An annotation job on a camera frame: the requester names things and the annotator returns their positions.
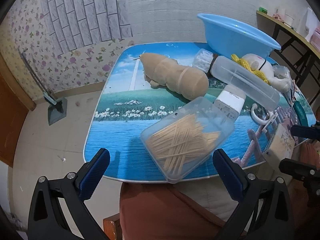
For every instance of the white plastic hook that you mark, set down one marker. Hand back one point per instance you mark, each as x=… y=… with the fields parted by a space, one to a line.
x=264 y=120

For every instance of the white plush with yellow net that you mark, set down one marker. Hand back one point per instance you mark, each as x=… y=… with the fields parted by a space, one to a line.
x=276 y=76

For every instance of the beige cardboard box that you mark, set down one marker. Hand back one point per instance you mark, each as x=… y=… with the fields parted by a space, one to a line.
x=279 y=147

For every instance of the wooden side table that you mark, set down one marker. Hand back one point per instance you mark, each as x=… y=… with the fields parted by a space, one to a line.
x=309 y=56

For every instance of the dustpan with handle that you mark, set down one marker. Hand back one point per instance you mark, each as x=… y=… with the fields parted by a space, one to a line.
x=57 y=108

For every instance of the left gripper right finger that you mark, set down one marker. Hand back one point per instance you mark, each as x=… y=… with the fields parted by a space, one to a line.
x=263 y=211

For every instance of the white plastic bottle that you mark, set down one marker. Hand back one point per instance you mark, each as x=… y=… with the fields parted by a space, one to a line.
x=230 y=101

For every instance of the white cup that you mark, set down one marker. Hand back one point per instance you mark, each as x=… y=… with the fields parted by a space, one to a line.
x=289 y=20

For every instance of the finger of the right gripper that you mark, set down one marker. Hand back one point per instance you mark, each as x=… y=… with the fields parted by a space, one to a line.
x=312 y=132
x=306 y=173

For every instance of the wooden door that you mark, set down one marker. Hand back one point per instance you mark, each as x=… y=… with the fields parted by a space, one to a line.
x=15 y=105

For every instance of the clear box of toothpicks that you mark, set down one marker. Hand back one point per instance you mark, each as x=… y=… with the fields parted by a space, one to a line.
x=185 y=139

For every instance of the long clear plastic case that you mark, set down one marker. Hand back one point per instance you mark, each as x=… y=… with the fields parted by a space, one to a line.
x=232 y=73

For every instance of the green small box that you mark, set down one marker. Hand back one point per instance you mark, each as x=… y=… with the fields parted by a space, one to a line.
x=263 y=10

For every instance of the clear box of floss picks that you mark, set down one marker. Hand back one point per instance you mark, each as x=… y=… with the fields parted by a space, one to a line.
x=203 y=60

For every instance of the blue plastic basin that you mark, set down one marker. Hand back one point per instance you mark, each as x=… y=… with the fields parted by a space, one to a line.
x=228 y=36

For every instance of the beige plush toy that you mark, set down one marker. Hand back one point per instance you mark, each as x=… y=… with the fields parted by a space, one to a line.
x=160 y=70

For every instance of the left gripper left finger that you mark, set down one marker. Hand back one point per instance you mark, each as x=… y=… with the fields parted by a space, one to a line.
x=46 y=219

